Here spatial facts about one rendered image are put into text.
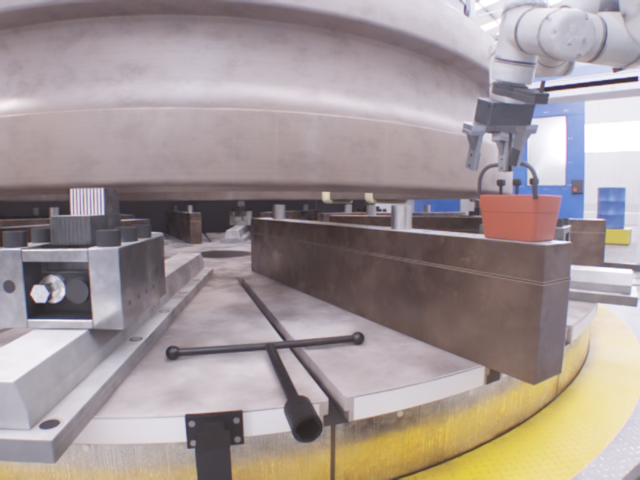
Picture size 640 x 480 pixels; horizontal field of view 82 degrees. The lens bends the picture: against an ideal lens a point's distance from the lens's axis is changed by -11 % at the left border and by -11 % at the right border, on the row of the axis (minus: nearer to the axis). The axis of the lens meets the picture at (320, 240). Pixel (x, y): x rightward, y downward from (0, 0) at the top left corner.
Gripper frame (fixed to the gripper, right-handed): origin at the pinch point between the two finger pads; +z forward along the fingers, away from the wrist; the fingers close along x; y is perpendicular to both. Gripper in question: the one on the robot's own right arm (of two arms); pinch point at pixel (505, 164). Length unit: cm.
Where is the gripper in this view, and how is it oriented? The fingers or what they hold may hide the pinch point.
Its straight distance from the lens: 120.3
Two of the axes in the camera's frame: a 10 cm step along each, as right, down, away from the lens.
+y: 4.8, 0.8, -8.7
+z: 0.0, 10.0, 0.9
